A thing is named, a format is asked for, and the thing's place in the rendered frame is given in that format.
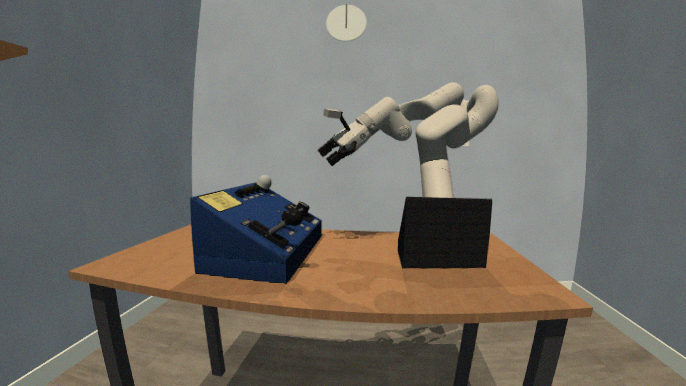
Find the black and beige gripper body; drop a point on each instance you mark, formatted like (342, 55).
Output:
(358, 132)

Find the blue control console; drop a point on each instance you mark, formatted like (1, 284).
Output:
(225, 245)

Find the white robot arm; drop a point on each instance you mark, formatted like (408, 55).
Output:
(430, 133)

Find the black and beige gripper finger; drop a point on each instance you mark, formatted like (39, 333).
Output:
(341, 153)
(326, 148)

